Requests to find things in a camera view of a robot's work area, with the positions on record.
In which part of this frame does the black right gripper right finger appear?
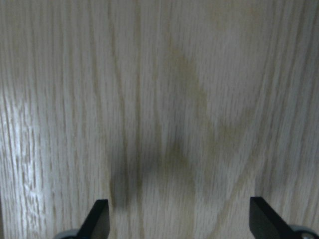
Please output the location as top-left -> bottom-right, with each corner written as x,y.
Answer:
249,197 -> 299,239

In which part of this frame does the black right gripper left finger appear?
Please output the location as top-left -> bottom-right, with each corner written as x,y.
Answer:
76,199 -> 110,239

